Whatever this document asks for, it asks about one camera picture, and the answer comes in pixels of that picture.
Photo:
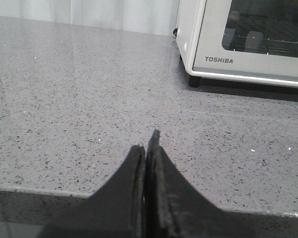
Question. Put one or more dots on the white Toshiba toaster oven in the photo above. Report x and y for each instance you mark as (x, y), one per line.
(187, 32)

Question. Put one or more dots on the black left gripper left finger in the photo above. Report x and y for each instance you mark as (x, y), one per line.
(114, 211)

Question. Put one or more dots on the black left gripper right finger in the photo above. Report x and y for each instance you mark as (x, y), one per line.
(175, 209)

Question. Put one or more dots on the oven glass door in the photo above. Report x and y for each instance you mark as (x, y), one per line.
(212, 57)

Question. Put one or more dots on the metal wire oven rack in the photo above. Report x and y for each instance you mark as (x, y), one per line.
(262, 35)

